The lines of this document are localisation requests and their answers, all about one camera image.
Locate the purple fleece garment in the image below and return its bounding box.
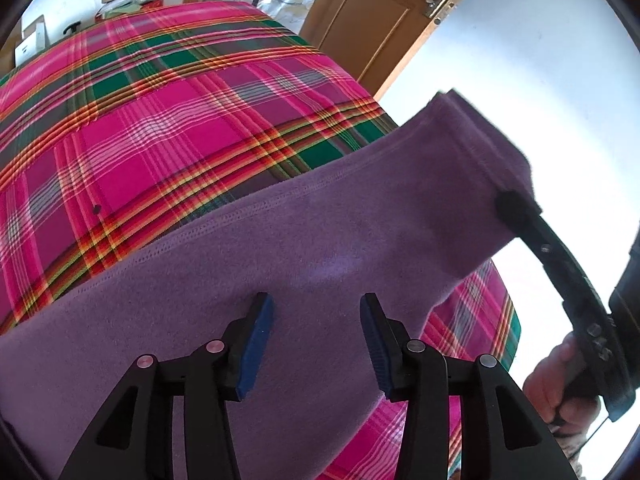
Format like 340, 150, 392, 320
0, 89, 533, 480

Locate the red patterned box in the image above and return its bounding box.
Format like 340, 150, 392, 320
95, 0, 166, 21

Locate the pink plaid bed sheet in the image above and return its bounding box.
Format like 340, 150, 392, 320
0, 1, 522, 480

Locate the wooden door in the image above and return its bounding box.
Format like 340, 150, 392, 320
300, 0, 496, 98

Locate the metal door handle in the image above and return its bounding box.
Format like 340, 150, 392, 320
410, 0, 458, 26

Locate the white carton box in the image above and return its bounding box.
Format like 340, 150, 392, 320
14, 14, 47, 66

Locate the person's right forearm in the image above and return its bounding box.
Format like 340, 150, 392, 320
550, 425, 601, 480

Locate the person's right hand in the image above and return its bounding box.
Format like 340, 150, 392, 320
522, 332, 601, 436

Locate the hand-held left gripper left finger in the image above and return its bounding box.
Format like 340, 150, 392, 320
57, 292, 276, 480

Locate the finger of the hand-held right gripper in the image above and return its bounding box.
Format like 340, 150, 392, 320
494, 190, 608, 323

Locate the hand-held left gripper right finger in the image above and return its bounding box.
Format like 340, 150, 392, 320
360, 292, 566, 480

